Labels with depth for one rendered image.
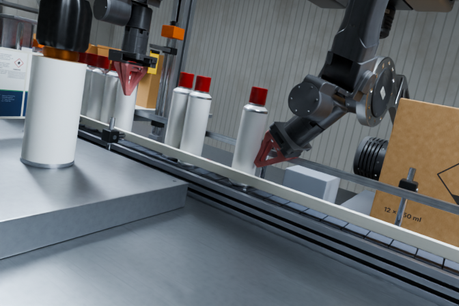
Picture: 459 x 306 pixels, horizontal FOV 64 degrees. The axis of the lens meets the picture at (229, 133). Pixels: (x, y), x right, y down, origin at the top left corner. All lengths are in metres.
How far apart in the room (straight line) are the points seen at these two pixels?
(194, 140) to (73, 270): 0.42
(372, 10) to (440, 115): 0.30
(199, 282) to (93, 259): 0.14
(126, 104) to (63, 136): 0.32
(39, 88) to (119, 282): 0.36
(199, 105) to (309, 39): 3.00
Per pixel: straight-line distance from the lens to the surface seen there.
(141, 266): 0.53
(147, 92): 2.61
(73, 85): 0.70
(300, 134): 0.69
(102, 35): 6.09
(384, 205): 0.87
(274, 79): 3.89
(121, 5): 0.86
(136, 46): 0.88
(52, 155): 0.71
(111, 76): 1.03
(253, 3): 4.25
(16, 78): 0.91
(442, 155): 0.85
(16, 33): 1.23
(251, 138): 0.74
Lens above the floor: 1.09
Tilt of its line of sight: 8 degrees down
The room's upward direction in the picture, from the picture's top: 11 degrees clockwise
